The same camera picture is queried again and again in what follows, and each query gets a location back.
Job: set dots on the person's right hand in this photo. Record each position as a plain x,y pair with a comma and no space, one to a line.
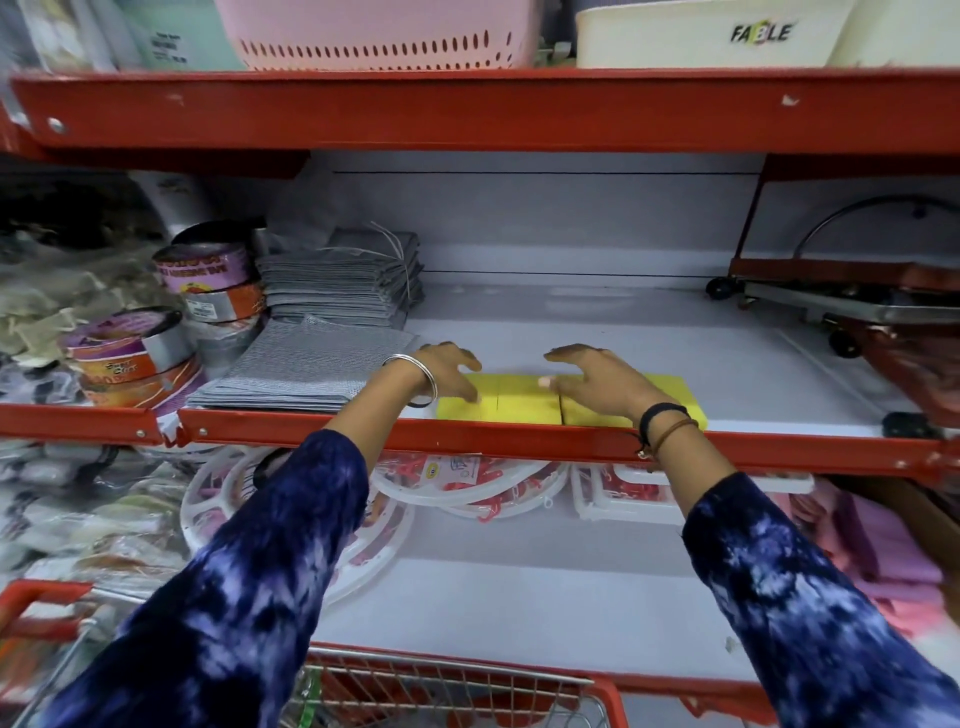
611,386

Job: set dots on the person's left hand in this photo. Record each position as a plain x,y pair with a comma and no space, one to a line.
439,371

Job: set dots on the person's right thumb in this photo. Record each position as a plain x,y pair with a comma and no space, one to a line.
556,383

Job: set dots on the person's left thumb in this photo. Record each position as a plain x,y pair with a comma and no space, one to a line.
469,388

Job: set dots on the person's right forearm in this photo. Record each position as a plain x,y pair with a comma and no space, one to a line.
795,600

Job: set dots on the person's left forearm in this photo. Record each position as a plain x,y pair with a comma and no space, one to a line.
247,585

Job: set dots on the silver bangle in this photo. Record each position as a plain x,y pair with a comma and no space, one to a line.
427,375

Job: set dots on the round white clip hanger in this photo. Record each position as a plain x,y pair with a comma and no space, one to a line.
465,484
375,536

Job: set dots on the black wrist band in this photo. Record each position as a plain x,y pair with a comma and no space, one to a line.
660,409

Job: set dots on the brown thread wrist band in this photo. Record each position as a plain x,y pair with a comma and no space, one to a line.
673,430

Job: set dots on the square white clip hanger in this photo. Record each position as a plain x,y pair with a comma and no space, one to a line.
622,499

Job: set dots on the tied bundle of grey cloths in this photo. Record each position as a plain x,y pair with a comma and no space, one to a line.
337,281

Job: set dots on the flat stack of grey sheets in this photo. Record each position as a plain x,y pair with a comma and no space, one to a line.
300,364

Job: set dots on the orange labelled foil tape roll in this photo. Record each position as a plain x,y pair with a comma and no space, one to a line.
139,382
225,304

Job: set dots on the orange metal shelf rack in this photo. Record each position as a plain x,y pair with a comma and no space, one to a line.
450,112

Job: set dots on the purple labelled foil tape roll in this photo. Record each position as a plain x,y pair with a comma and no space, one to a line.
206,266
124,334

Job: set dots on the white plastic item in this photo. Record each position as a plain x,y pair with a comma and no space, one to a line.
172,199

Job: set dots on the white plastic bin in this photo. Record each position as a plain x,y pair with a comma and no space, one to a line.
660,37

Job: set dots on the stack of pink cloths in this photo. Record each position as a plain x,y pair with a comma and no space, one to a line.
885,547

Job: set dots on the pink plastic basket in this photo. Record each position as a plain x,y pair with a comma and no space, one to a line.
375,30

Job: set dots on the green plastic container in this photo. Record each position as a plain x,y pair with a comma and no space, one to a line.
180,30

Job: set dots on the cream plastic container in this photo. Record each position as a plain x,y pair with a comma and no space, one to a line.
900,30

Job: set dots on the row of clear wrapped packets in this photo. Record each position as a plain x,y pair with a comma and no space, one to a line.
52,34

